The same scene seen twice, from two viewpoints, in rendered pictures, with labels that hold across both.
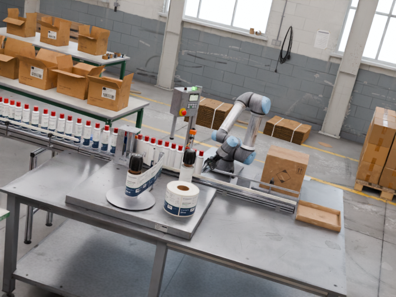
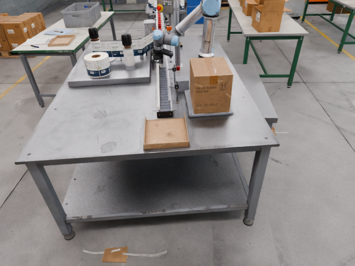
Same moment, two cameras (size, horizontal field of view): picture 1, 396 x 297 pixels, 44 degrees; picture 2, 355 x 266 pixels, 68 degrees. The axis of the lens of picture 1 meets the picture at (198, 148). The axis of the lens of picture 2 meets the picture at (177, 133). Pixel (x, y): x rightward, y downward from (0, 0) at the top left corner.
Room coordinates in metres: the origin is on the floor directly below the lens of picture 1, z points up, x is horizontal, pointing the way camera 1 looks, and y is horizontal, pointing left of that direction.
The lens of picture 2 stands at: (2.87, -2.19, 1.80)
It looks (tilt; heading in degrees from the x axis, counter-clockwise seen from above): 37 degrees down; 76
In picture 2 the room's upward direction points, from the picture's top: 2 degrees counter-clockwise
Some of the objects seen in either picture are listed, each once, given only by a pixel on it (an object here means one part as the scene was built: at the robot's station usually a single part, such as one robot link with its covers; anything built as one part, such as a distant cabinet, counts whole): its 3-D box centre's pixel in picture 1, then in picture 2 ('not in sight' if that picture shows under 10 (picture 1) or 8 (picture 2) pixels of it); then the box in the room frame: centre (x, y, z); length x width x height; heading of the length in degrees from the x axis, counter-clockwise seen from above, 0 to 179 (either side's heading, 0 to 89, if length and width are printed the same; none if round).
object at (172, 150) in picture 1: (171, 156); not in sight; (3.32, 0.18, 0.98); 0.05 x 0.05 x 0.20
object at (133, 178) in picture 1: (134, 176); (95, 43); (2.74, 0.35, 1.04); 0.09 x 0.09 x 0.29
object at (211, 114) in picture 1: (208, 112); not in sight; (7.52, -0.06, 0.16); 0.65 x 0.54 x 0.32; 76
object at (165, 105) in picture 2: (183, 175); (162, 65); (3.30, 0.06, 0.86); 1.65 x 0.08 x 0.04; 79
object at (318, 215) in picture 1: (319, 215); (165, 130); (3.10, -0.91, 0.85); 0.30 x 0.26 x 0.04; 79
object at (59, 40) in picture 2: not in sight; (62, 40); (2.31, 1.35, 0.82); 0.34 x 0.24 x 0.03; 77
